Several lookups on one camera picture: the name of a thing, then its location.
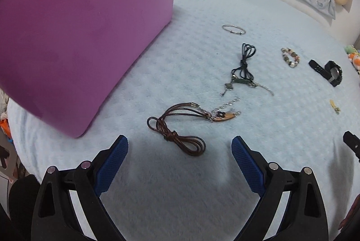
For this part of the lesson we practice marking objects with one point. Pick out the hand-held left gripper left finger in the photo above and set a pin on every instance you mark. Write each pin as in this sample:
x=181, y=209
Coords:
x=111, y=165

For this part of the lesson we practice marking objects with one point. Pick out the silver bangle with slider beads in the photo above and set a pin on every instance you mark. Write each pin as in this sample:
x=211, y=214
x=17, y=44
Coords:
x=231, y=31

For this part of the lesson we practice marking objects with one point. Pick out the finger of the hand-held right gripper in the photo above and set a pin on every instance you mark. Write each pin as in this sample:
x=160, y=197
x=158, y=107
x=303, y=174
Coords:
x=353, y=142

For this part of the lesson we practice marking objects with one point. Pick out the black wrist watch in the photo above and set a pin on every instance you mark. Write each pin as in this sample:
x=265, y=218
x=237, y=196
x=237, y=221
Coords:
x=334, y=73

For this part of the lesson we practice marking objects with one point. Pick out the green plush toy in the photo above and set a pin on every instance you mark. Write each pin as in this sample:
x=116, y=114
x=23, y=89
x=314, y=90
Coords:
x=350, y=49

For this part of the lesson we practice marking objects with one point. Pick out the light blue blanket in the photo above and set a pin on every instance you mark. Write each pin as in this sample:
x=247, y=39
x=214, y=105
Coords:
x=295, y=131

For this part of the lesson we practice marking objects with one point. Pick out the purple plastic tub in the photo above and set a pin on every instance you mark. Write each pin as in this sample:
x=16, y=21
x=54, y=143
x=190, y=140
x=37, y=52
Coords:
x=84, y=32

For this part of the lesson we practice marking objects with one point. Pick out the orange basket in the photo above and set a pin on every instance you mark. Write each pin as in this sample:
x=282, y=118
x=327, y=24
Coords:
x=4, y=128

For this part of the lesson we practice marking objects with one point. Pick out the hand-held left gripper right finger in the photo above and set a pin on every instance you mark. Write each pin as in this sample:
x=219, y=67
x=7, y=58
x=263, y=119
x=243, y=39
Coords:
x=249, y=166

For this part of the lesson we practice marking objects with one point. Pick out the white and orange plush toy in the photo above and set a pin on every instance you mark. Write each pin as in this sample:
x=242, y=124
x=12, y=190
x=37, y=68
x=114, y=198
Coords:
x=355, y=60

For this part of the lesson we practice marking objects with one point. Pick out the white furniture piece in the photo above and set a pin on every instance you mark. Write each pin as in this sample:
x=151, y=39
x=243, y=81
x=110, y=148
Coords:
x=5, y=165

